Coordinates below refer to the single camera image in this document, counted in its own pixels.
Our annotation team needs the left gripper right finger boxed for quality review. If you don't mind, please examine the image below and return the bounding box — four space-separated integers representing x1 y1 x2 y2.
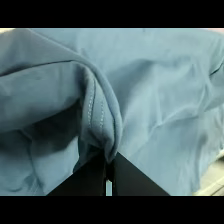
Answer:
111 151 170 197

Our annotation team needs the blue garment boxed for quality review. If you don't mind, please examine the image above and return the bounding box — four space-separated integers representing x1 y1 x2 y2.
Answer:
0 28 224 197

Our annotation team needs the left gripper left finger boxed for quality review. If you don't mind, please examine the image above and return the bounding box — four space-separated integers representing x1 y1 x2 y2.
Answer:
47 150 108 197

